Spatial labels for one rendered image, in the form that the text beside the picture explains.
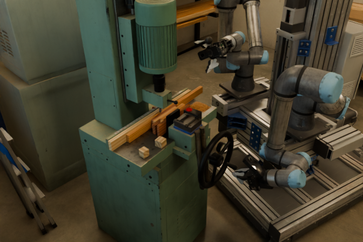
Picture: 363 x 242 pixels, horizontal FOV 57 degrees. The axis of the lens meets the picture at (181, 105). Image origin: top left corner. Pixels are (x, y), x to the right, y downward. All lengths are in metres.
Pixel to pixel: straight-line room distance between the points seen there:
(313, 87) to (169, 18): 0.63
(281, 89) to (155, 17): 0.59
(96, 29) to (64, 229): 1.41
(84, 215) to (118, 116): 0.98
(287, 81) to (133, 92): 0.73
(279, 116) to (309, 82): 0.22
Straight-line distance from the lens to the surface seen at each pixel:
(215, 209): 2.47
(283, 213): 2.25
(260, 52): 1.83
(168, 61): 1.48
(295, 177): 1.48
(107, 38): 1.58
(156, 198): 1.69
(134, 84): 1.62
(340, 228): 2.58
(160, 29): 1.42
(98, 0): 1.56
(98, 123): 1.92
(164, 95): 1.58
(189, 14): 4.47
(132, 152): 1.52
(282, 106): 1.46
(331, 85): 1.35
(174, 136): 1.55
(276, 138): 1.54
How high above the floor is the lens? 1.84
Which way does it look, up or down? 31 degrees down
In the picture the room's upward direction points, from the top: straight up
